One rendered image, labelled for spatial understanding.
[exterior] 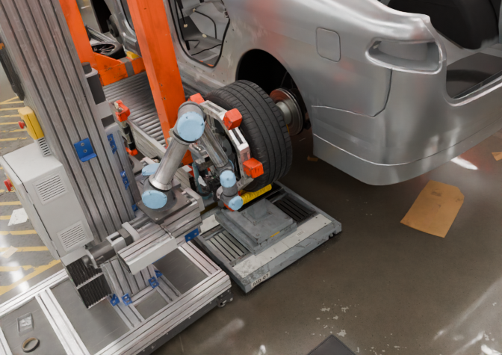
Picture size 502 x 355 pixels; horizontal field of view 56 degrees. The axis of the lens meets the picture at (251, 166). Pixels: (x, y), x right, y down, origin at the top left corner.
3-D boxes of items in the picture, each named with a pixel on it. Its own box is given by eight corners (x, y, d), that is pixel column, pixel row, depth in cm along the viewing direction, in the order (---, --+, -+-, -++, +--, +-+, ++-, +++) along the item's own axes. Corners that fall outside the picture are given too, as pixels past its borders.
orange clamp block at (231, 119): (240, 125, 258) (243, 116, 251) (228, 131, 255) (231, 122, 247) (233, 116, 260) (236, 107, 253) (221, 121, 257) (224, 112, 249)
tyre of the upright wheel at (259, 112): (245, 57, 271) (221, 113, 329) (211, 70, 261) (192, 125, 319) (308, 150, 257) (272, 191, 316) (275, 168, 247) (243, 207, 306)
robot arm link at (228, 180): (217, 167, 235) (221, 185, 241) (219, 180, 225) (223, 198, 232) (233, 164, 235) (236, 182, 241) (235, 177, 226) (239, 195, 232)
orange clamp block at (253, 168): (254, 167, 265) (264, 173, 259) (243, 173, 262) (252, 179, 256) (252, 156, 262) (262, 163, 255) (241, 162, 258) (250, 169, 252)
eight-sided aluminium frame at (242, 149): (258, 200, 278) (245, 120, 248) (249, 205, 275) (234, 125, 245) (211, 164, 317) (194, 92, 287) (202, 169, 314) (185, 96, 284)
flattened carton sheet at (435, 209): (468, 193, 346) (468, 189, 344) (444, 238, 311) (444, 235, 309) (427, 182, 362) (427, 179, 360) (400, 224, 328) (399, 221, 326)
